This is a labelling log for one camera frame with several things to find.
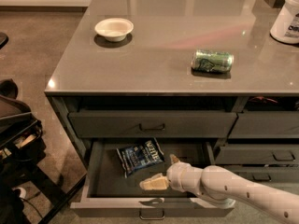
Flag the grey counter cabinet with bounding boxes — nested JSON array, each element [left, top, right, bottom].
[[46, 0, 299, 161]]

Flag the grey right middle drawer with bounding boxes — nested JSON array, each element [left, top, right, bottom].
[[216, 144, 299, 165]]

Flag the grey right bottom drawer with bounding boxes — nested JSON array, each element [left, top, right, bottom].
[[226, 166, 299, 183]]

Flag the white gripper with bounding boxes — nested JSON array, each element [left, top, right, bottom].
[[139, 154, 200, 193]]

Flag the grey right top drawer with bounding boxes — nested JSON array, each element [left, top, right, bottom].
[[230, 111, 299, 139]]

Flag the blue chip bag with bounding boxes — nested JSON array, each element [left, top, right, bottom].
[[117, 138, 164, 177]]

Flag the green soda can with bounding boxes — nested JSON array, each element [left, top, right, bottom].
[[192, 49, 235, 74]]

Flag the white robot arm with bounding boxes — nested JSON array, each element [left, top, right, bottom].
[[139, 155, 299, 224]]

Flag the open grey middle drawer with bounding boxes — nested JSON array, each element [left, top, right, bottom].
[[71, 139, 233, 220]]

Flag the white plastic canister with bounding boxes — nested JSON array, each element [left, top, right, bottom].
[[270, 0, 299, 44]]

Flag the white paper bowl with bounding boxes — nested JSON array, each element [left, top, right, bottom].
[[94, 18, 134, 42]]

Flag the closed grey top drawer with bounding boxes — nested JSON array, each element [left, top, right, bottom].
[[68, 110, 237, 138]]

